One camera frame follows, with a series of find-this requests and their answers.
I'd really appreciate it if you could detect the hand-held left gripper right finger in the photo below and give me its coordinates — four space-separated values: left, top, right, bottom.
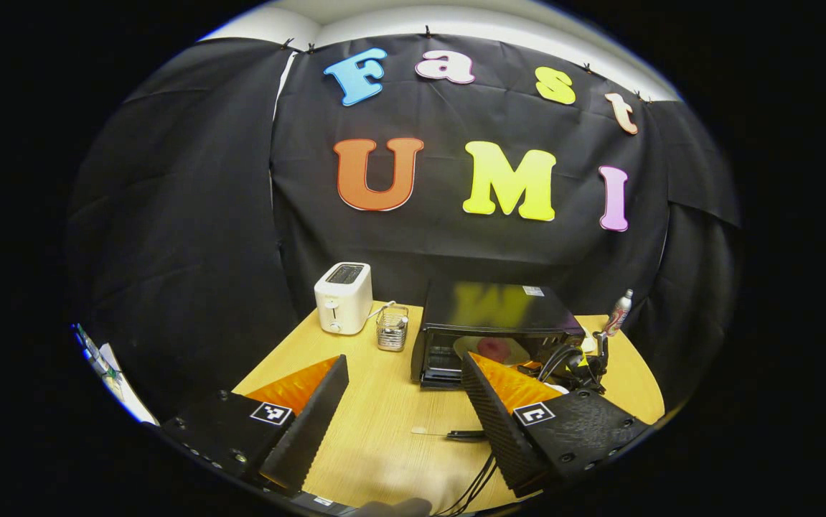
461 351 652 498

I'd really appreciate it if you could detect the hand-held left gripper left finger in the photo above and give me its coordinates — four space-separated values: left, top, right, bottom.
160 354 350 495

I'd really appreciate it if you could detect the cream square tray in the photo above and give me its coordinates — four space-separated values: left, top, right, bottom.
454 335 532 368

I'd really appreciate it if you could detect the black electric oven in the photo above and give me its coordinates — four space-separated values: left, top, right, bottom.
410 280 587 392

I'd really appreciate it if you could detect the black thin tool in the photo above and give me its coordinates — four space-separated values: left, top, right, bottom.
411 427 489 441

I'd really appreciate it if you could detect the silver bottle with pink label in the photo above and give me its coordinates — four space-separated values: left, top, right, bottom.
601 289 634 338

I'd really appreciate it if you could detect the white toaster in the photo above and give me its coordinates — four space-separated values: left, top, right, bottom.
314 262 374 336

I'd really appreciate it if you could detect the black backdrop cloth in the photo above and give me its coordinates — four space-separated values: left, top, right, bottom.
67 32 742 424

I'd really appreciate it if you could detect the white board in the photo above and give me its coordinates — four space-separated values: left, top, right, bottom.
72 323 159 426

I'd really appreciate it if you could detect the black cable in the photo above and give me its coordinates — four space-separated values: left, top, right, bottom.
440 452 497 516

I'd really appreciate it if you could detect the metal wire basket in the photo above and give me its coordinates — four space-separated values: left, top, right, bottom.
376 305 410 353

